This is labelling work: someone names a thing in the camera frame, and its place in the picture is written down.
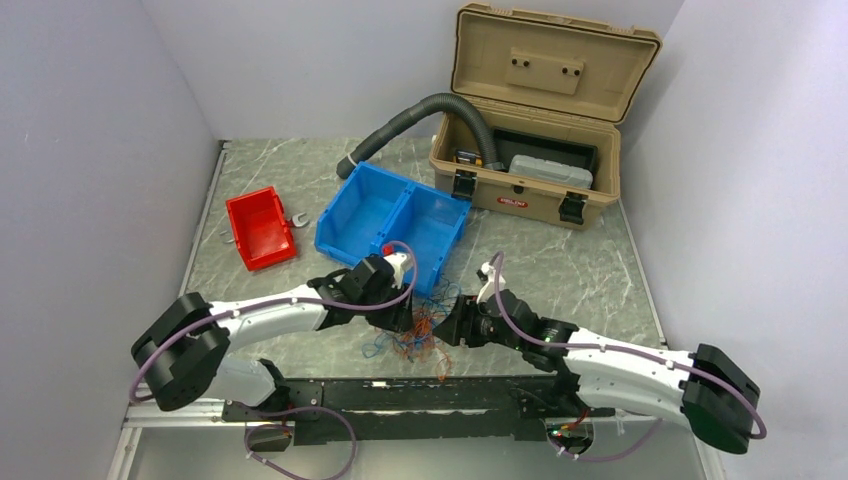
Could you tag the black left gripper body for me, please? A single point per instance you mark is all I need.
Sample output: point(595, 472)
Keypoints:
point(387, 294)

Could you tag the blue two-compartment plastic bin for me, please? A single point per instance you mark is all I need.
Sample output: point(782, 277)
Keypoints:
point(375, 206)

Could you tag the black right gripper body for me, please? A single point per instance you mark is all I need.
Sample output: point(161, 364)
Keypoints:
point(480, 328)

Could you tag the grey plastic organizer case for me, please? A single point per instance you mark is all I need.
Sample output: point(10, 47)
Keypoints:
point(551, 171)

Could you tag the black tray in toolbox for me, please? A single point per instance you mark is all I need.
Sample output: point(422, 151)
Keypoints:
point(510, 143)

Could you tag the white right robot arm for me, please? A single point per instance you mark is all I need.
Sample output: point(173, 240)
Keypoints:
point(704, 391)

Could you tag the red plastic bin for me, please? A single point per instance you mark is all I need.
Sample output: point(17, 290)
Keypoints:
point(260, 229)

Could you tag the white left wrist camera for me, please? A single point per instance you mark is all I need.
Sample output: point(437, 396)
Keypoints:
point(401, 261)

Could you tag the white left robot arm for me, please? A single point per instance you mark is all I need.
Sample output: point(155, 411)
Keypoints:
point(186, 354)

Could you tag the tan plastic toolbox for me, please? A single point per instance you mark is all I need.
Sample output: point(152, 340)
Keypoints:
point(543, 74)

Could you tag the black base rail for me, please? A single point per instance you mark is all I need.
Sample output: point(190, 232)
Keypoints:
point(427, 408)

